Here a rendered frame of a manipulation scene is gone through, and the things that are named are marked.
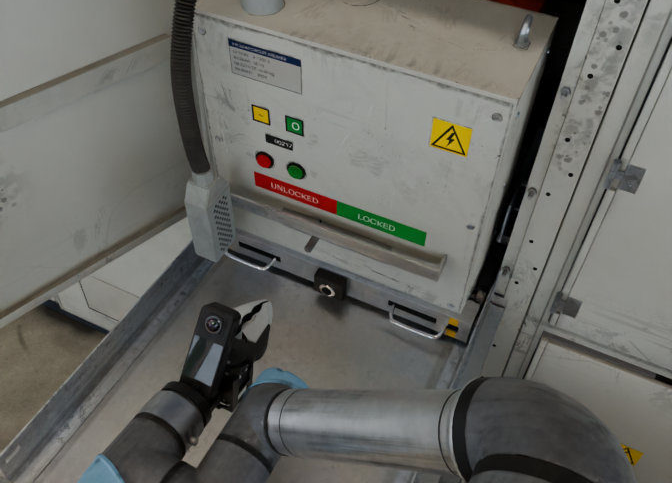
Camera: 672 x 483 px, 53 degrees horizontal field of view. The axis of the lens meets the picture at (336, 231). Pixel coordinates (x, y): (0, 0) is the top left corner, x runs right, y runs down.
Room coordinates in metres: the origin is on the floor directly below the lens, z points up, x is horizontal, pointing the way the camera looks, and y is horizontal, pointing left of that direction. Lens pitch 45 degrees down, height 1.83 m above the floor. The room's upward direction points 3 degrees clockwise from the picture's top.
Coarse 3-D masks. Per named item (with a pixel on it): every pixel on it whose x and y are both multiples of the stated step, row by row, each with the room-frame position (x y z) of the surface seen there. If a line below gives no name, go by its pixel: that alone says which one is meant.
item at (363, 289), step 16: (240, 240) 0.90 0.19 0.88; (256, 240) 0.89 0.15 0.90; (256, 256) 0.89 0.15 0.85; (272, 256) 0.88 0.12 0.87; (288, 256) 0.86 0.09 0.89; (304, 256) 0.85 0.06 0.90; (304, 272) 0.85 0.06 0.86; (336, 272) 0.82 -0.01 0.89; (352, 288) 0.81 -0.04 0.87; (368, 288) 0.79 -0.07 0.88; (384, 288) 0.79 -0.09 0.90; (384, 304) 0.78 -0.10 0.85; (400, 304) 0.77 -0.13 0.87; (416, 304) 0.76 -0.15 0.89; (432, 304) 0.76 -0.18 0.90; (416, 320) 0.76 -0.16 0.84; (432, 320) 0.75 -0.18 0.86; (464, 320) 0.72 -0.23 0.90; (464, 336) 0.72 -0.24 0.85
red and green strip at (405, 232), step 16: (256, 176) 0.89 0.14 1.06; (288, 192) 0.86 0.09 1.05; (304, 192) 0.85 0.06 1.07; (320, 208) 0.84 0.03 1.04; (336, 208) 0.82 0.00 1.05; (352, 208) 0.81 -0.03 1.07; (368, 224) 0.80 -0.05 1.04; (384, 224) 0.79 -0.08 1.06; (400, 224) 0.78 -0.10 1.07; (416, 240) 0.77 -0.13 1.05
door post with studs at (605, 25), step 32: (608, 0) 0.82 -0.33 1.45; (640, 0) 0.81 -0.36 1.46; (576, 32) 0.83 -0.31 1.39; (608, 32) 0.81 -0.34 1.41; (576, 64) 0.83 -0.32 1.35; (608, 64) 0.81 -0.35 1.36; (576, 96) 0.82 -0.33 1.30; (608, 96) 0.80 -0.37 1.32; (576, 128) 0.81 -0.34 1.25; (544, 160) 0.83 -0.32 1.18; (576, 160) 0.81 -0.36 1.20; (544, 192) 0.82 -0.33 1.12; (544, 224) 0.81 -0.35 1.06; (512, 256) 0.83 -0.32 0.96; (544, 256) 0.80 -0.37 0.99; (512, 288) 0.82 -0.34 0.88; (512, 320) 0.81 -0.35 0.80; (448, 480) 0.81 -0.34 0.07
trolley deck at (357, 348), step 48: (240, 288) 0.83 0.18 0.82; (288, 288) 0.83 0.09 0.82; (192, 336) 0.71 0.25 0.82; (288, 336) 0.72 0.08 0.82; (336, 336) 0.73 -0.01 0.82; (384, 336) 0.73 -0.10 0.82; (480, 336) 0.75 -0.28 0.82; (144, 384) 0.61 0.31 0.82; (336, 384) 0.63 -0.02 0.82; (384, 384) 0.63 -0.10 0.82; (432, 384) 0.64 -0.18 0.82; (96, 432) 0.51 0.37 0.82; (0, 480) 0.44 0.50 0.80; (48, 480) 0.43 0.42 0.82; (288, 480) 0.45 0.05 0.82; (336, 480) 0.46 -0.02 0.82; (384, 480) 0.46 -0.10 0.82; (432, 480) 0.46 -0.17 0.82
